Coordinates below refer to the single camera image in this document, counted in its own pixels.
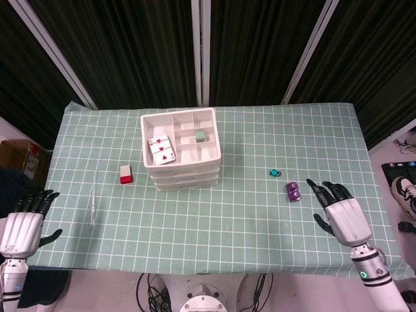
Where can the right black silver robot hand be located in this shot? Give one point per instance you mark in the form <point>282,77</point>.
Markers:
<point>349,221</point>

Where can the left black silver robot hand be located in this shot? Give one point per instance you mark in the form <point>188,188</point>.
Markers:
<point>22,230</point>

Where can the clear plastic drawer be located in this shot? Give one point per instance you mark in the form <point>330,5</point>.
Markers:
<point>185,189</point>
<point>183,182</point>
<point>182,174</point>

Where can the grey round robot base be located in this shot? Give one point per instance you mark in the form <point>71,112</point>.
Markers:
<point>204,300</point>

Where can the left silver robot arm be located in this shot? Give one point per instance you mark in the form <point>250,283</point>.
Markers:
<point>13,282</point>

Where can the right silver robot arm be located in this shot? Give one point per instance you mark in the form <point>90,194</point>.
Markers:
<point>377,279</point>

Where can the brown cardboard box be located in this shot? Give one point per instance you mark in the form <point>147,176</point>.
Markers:
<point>19,159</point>

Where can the white drawer organizer box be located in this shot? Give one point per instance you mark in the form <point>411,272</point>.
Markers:
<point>162,130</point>

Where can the white black sneaker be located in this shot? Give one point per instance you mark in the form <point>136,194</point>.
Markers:
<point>404,195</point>

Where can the purple toy brick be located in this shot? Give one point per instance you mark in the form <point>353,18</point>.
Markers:
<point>293,192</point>

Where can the black device with coloured buttons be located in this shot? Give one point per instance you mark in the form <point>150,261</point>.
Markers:
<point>395,170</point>

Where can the white shoes pair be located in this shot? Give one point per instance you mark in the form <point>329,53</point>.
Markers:
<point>404,146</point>

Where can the red and white block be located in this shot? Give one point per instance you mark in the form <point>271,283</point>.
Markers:
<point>126,175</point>

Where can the green checked tablecloth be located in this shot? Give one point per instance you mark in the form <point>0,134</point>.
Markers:
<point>227,227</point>

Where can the black pleated curtain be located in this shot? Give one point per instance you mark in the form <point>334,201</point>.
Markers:
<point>373,65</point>
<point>19,81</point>
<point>130,48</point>
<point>260,48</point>

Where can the hearts playing cards stack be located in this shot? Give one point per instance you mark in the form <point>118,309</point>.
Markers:
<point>162,150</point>

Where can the small green cube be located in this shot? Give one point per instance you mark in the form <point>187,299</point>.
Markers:
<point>200,136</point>

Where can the white metal frame post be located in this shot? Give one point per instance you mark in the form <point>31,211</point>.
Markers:
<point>200,52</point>
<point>55,55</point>
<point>308,55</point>
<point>393,133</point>

